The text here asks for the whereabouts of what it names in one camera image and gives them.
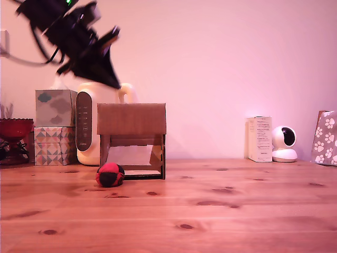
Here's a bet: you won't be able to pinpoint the cream electric kettle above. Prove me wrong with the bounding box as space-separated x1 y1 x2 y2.
76 82 136 167

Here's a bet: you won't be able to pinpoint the cloud print tissue box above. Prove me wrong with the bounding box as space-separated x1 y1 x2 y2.
35 89 78 128

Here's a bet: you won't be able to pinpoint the red glass footed bowl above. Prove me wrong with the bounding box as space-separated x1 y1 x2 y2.
0 118 35 166

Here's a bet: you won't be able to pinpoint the pale dried stems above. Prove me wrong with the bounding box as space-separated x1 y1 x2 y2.
0 102 14 120

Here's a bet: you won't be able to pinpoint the white wall plate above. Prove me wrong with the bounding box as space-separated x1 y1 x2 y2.
0 30 11 58

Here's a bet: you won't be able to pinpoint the white tissue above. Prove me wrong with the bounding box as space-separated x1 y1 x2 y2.
51 76 70 91

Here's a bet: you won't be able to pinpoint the black wire stand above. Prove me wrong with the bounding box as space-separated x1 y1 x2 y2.
0 141 29 160

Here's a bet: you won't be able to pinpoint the thin black cable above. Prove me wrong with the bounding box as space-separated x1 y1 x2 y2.
0 48 53 66

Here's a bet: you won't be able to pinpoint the white printed carton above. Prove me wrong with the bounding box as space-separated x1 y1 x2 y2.
247 115 273 163

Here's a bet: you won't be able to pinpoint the cardboard dice tower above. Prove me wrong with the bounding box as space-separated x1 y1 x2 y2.
96 102 167 181

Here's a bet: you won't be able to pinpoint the red and black footbag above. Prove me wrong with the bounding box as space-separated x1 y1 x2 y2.
95 162 126 188

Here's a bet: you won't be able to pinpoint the triangle pattern tissue box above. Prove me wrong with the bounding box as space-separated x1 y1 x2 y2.
34 126 77 167

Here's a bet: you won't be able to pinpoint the small white round camera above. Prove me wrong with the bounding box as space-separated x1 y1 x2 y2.
272 125 298 163

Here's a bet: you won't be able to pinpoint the grey paw print bag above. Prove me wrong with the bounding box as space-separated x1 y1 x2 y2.
310 110 337 167

